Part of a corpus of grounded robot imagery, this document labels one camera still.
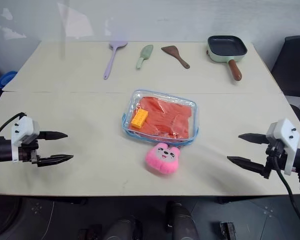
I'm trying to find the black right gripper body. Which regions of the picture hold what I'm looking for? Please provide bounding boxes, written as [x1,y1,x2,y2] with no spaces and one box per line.
[263,139,289,180]

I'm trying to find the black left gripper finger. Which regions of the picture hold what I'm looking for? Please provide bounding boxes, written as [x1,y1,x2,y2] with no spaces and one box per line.
[37,130,69,141]
[37,154,75,168]

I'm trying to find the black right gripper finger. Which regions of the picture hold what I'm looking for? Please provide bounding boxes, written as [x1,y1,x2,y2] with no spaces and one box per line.
[237,132,270,146]
[226,155,267,176]

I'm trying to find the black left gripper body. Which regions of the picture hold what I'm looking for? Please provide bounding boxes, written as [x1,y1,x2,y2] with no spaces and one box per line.
[18,138,41,166]

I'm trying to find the red cloth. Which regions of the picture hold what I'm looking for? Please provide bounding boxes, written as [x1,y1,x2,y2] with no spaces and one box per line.
[127,95,193,140]

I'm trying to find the clear pouch with orange cloth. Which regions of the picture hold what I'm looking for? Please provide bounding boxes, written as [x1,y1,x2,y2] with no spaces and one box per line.
[121,88,201,149]

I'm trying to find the black rectangular foot block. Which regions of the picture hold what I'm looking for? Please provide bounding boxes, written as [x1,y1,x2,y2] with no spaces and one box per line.
[219,220,243,240]

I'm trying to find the dark round floor base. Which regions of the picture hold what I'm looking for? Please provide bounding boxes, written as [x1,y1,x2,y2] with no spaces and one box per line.
[0,196,24,239]

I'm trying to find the blue bowl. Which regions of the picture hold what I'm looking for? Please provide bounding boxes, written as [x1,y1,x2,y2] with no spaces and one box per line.
[0,70,19,90]

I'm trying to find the black chair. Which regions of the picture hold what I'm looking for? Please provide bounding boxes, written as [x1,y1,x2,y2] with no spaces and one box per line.
[269,35,300,132]

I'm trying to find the pink plush animal toy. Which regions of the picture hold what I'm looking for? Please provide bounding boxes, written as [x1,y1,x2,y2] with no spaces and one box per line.
[145,142,182,177]

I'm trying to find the dark rounded shape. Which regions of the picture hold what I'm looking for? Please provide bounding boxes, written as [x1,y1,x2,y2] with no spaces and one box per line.
[164,200,200,240]
[106,216,144,240]

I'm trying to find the yellow-orange rectangular block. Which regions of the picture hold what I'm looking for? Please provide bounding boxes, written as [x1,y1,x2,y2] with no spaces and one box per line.
[130,108,150,130]

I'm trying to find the green square frying pan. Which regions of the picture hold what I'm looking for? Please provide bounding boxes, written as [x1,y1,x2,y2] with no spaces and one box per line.
[205,35,249,82]

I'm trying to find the purple silicone spatula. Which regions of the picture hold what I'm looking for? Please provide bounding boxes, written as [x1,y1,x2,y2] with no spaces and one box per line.
[103,40,129,81]

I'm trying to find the brown wooden spatula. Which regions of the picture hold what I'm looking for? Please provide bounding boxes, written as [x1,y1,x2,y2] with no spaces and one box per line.
[161,45,191,70]

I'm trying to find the green rice scoop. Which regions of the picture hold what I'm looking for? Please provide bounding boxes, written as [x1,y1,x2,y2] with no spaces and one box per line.
[135,44,155,70]

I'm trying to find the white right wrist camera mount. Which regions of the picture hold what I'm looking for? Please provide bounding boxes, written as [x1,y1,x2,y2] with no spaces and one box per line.
[265,118,300,176]

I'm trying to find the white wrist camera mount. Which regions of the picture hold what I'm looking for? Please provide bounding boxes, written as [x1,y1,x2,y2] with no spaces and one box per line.
[265,118,300,176]
[10,116,41,164]

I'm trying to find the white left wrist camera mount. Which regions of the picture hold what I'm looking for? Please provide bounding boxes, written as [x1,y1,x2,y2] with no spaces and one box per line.
[10,116,41,164]

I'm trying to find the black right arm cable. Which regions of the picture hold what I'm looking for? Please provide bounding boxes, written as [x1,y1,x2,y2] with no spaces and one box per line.
[271,149,300,240]

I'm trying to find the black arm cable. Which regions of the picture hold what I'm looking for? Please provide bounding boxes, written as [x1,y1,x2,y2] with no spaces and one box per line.
[0,112,26,139]
[271,149,300,240]

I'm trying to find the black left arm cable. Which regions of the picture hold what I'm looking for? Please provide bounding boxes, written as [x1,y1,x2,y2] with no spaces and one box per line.
[0,112,26,139]

